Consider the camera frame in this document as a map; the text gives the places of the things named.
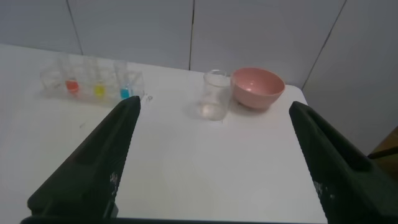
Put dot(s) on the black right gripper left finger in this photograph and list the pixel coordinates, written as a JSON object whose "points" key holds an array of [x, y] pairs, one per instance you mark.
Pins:
{"points": [[90, 161]]}

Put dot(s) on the brown wooden furniture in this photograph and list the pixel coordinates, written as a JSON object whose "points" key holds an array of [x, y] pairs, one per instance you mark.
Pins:
{"points": [[388, 165]]}

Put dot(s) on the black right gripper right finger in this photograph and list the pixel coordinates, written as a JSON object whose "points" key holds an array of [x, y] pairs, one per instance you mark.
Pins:
{"points": [[342, 174]]}

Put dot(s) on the clear glass beaker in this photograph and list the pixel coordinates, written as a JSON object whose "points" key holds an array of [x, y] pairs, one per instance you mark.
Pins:
{"points": [[214, 99]]}

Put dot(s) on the test tube with yellow pigment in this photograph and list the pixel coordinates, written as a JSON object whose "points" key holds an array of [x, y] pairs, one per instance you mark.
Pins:
{"points": [[99, 90]]}

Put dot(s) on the test tube with blue pigment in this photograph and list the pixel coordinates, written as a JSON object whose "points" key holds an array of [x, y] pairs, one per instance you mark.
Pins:
{"points": [[124, 92]]}

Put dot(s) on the pink bowl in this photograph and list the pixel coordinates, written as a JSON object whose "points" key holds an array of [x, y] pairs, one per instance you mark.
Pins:
{"points": [[258, 90]]}

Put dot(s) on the clear plastic test tube rack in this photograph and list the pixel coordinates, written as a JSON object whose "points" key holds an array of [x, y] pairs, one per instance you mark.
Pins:
{"points": [[53, 82]]}

